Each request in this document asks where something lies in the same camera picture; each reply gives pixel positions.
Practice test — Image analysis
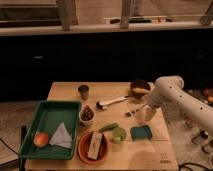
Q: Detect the silver fork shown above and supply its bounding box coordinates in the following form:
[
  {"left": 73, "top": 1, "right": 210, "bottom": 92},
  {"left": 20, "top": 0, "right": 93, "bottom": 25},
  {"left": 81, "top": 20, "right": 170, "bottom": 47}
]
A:
[{"left": 125, "top": 105, "right": 147, "bottom": 117}]

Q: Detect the wooden window frame rail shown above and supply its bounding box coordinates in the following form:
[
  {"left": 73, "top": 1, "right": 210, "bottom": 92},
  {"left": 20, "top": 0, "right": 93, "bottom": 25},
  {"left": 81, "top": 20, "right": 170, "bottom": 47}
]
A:
[{"left": 0, "top": 0, "right": 213, "bottom": 36}]

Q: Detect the green plastic tray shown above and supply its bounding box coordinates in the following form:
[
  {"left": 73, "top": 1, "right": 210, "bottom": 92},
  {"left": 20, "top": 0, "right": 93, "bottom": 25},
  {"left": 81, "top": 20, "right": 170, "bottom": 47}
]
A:
[{"left": 19, "top": 101, "right": 81, "bottom": 160}]

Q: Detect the red orange apple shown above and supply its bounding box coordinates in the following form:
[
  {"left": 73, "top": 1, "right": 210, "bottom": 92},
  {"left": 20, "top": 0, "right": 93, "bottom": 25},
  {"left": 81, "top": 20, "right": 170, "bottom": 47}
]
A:
[{"left": 33, "top": 132, "right": 49, "bottom": 148}]

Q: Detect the white cup with dark contents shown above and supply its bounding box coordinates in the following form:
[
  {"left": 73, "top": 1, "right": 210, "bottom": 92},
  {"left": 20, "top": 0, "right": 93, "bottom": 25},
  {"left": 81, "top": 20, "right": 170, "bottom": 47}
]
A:
[{"left": 79, "top": 106, "right": 95, "bottom": 126}]

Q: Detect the green sponge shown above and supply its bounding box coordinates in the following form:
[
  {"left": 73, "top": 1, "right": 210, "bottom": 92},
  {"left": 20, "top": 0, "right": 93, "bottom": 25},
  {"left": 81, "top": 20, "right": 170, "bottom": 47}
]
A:
[{"left": 130, "top": 125, "right": 152, "bottom": 140}]

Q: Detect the green pepper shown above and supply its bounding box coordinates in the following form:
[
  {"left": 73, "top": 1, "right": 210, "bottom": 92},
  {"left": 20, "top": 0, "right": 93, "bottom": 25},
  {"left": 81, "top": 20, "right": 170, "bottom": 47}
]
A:
[{"left": 98, "top": 123, "right": 119, "bottom": 133}]

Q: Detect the white folded cloth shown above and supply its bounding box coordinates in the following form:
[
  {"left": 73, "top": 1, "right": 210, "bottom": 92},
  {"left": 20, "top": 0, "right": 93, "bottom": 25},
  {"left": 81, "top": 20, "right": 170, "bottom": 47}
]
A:
[{"left": 49, "top": 123, "right": 72, "bottom": 149}]

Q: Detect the black cable left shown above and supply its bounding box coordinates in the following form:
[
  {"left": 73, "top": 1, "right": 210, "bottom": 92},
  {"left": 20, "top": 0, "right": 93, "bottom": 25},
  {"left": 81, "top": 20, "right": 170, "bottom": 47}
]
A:
[{"left": 0, "top": 125, "right": 28, "bottom": 171}]

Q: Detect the white box on plate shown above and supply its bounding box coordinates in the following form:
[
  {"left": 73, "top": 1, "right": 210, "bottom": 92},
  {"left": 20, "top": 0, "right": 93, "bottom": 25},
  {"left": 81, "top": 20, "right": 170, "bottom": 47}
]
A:
[{"left": 87, "top": 132, "right": 103, "bottom": 160}]

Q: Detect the orange plate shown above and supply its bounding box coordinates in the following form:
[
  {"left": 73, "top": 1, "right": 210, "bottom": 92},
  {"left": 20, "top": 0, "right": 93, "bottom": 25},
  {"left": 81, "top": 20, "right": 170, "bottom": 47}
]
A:
[{"left": 77, "top": 132, "right": 109, "bottom": 165}]

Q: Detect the yellow banana in bowl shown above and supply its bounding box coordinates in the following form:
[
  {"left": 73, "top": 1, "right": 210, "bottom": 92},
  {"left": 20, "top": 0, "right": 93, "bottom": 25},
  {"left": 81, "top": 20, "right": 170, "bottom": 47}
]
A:
[{"left": 133, "top": 87, "right": 149, "bottom": 94}]

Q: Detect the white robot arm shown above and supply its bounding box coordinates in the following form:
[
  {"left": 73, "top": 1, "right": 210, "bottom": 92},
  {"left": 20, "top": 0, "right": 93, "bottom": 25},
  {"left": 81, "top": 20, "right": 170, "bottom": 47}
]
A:
[{"left": 147, "top": 76, "right": 213, "bottom": 136}]

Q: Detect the dark brown bowl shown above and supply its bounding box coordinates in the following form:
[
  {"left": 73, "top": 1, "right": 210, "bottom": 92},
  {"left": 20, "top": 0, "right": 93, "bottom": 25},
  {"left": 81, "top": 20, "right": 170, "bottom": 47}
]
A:
[{"left": 130, "top": 79, "right": 151, "bottom": 99}]

